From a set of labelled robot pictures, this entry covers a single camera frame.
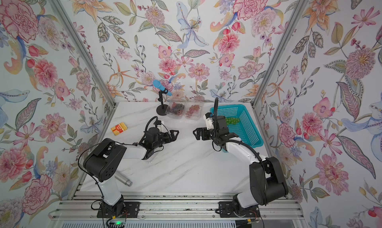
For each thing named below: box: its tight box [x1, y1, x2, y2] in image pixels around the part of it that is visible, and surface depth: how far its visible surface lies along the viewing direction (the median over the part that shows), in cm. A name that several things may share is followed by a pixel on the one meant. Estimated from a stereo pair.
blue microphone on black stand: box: [152, 79, 173, 116], surface depth 112 cm
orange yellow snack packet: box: [110, 121, 128, 136], surface depth 106 cm
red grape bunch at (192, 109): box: [186, 104, 200, 118], surface depth 116 cm
